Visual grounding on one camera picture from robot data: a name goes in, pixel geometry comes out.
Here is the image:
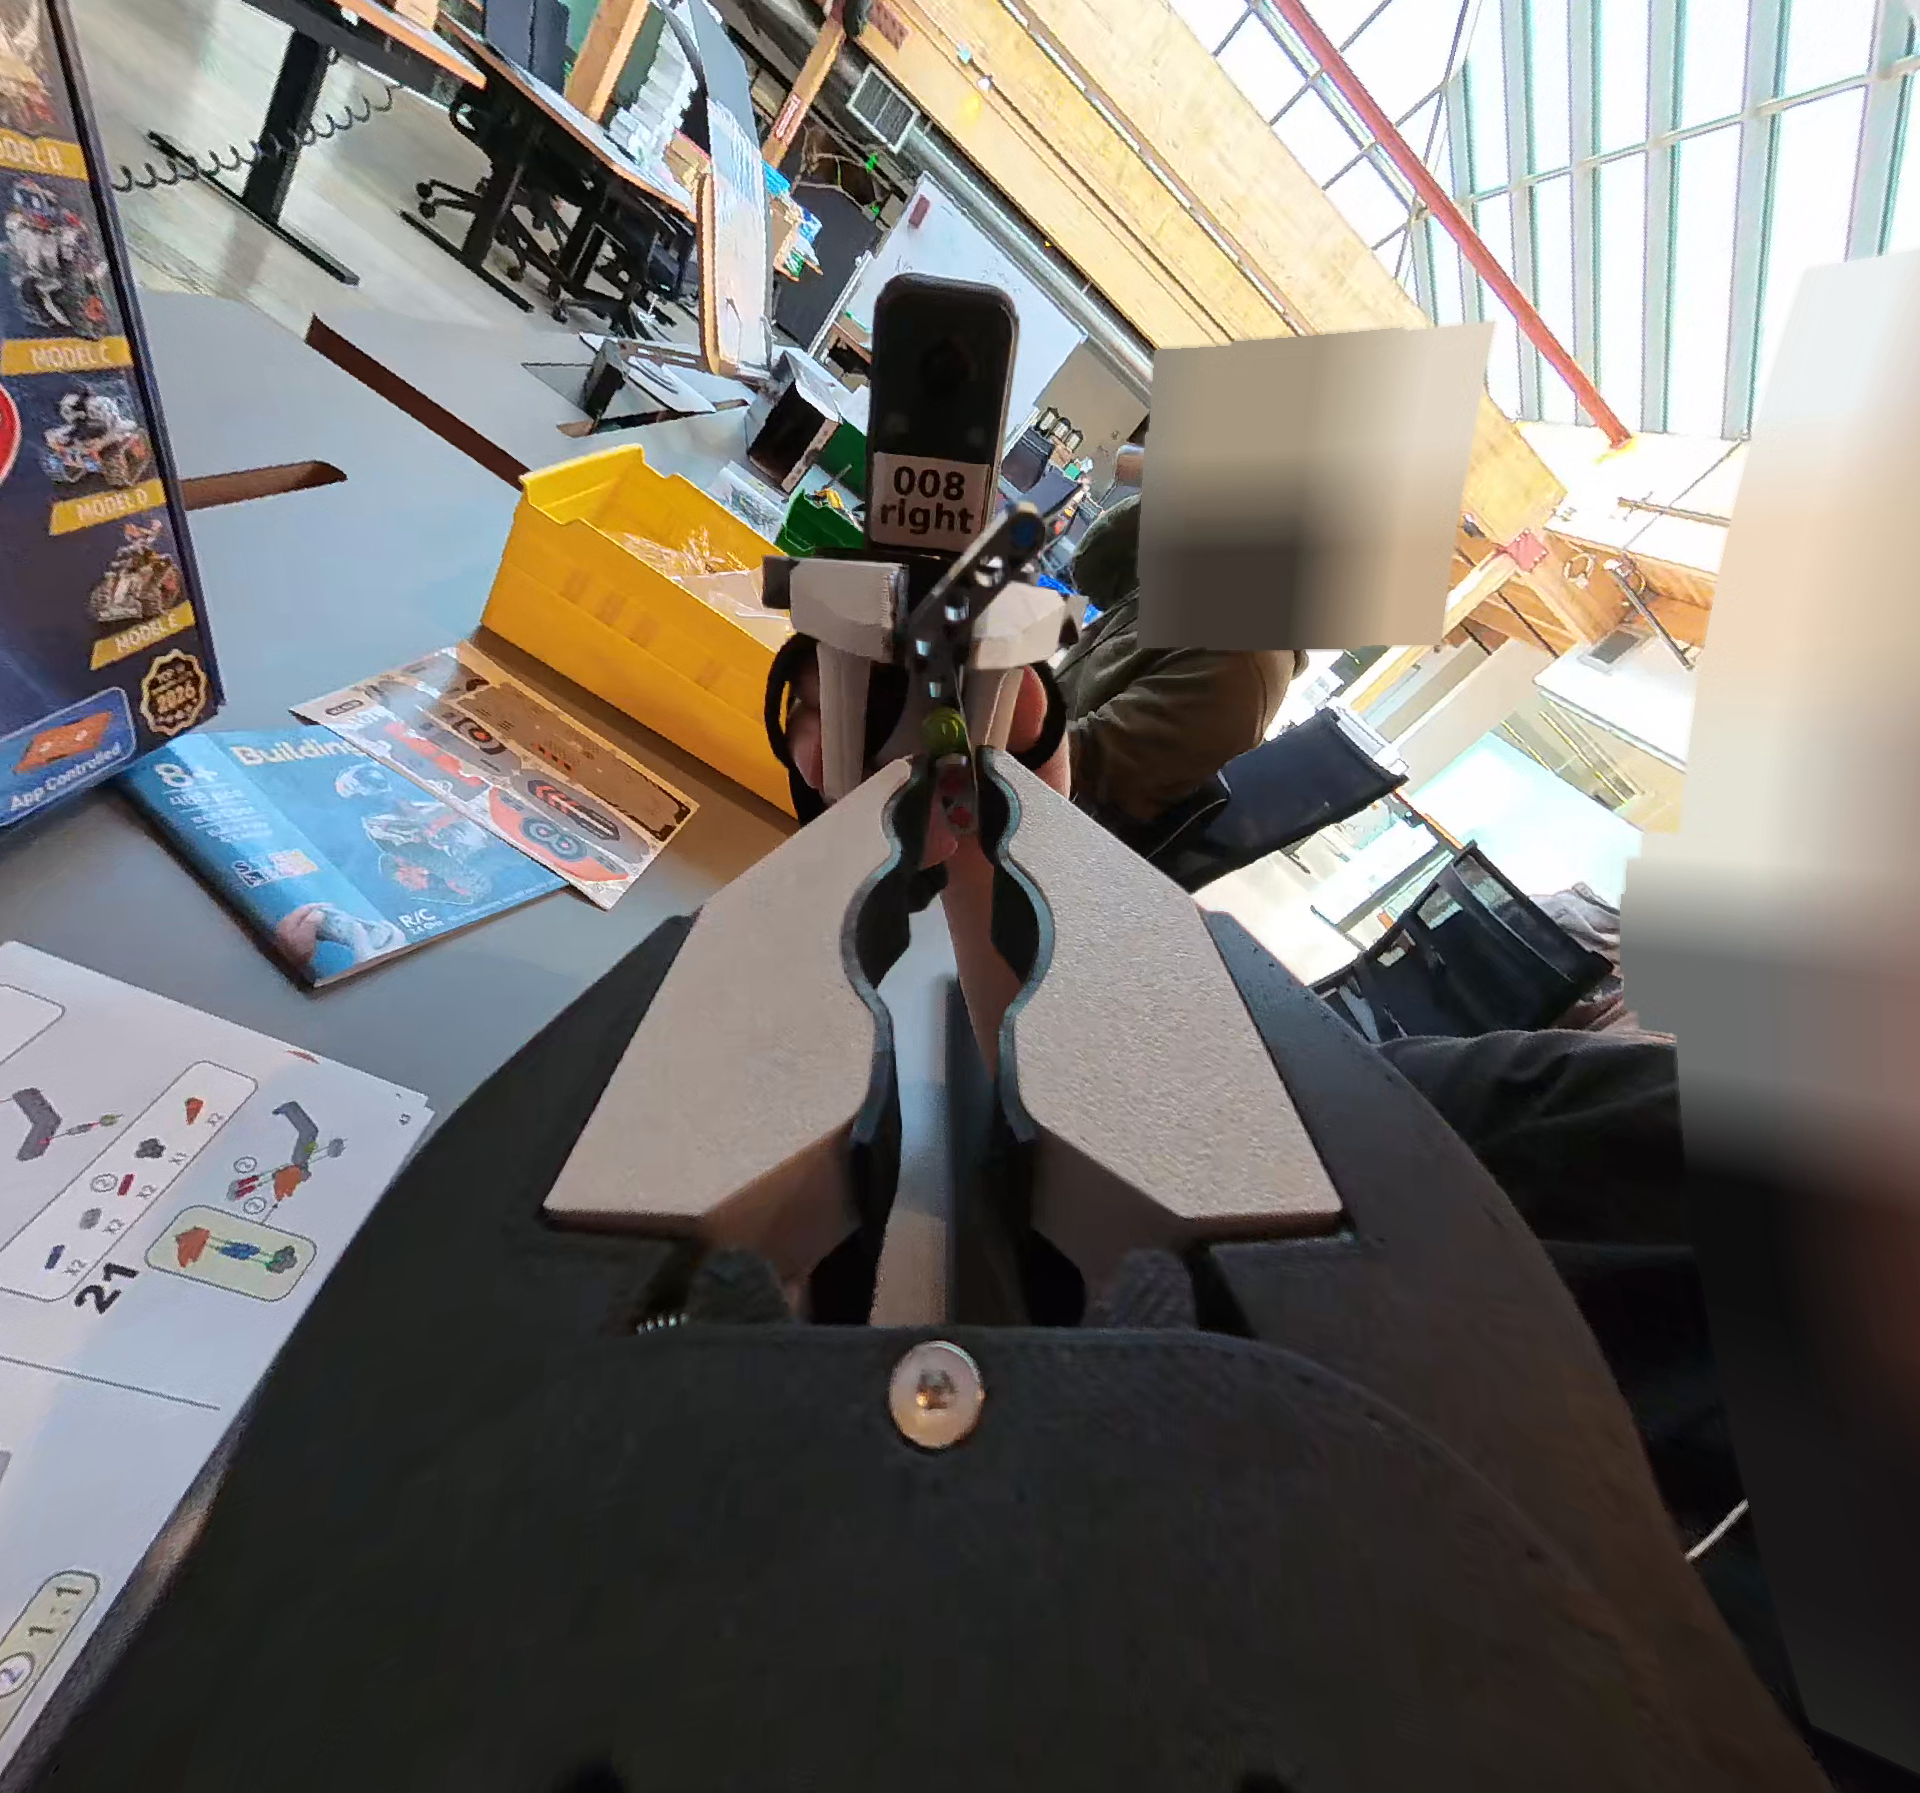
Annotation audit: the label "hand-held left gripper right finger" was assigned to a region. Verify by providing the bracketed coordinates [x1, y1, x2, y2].
[973, 748, 1346, 1328]

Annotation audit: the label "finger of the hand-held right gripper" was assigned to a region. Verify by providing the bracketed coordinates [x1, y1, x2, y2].
[783, 562, 908, 795]
[959, 582, 1084, 761]

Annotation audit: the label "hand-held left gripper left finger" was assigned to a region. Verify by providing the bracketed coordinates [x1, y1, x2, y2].
[541, 754, 922, 1328]

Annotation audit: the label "grey angled building beam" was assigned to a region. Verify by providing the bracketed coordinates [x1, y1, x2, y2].
[898, 503, 1049, 864]

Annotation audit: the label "standing desk with black leg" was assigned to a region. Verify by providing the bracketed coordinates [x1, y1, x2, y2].
[90, 0, 487, 288]
[451, 15, 698, 324]

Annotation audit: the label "grey desk with brown edge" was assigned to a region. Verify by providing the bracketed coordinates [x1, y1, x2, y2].
[308, 308, 841, 536]

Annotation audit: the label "person's right hand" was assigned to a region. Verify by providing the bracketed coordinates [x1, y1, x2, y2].
[783, 690, 1078, 824]

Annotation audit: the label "green plastic bin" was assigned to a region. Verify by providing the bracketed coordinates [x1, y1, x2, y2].
[777, 484, 873, 562]

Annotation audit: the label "clear plastic parts bags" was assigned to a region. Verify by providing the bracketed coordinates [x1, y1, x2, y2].
[600, 521, 789, 625]

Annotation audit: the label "small dark open box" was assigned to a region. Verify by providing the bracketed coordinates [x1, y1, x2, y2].
[743, 373, 846, 493]

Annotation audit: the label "yellow plastic bin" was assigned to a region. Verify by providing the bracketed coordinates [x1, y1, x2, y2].
[480, 447, 818, 816]

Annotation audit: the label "leaning cardboard panel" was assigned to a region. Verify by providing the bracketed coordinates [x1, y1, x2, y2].
[693, 131, 786, 384]

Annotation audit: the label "sticker sheet with dark cutouts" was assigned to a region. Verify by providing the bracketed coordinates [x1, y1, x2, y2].
[451, 665, 699, 842]

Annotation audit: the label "black mesh office chair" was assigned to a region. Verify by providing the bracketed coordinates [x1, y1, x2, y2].
[1320, 840, 1615, 1038]
[1140, 705, 1413, 896]

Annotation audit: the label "sticker sheet with orange prints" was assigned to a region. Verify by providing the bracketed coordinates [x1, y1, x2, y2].
[293, 644, 668, 913]

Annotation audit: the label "blue instruction booklet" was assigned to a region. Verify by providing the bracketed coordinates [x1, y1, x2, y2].
[116, 727, 570, 992]

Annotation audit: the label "white open instruction manual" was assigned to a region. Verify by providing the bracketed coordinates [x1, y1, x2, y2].
[0, 941, 437, 1750]

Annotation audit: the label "blue robot kit box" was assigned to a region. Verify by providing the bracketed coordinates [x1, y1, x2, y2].
[0, 0, 227, 850]

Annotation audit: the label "wall whiteboard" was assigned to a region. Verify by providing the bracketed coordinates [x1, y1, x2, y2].
[830, 173, 1089, 415]

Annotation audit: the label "black desk cable flap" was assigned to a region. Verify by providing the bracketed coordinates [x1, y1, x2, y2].
[525, 335, 754, 442]

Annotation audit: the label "coiled black cable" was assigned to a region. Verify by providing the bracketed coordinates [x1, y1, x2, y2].
[111, 75, 399, 197]

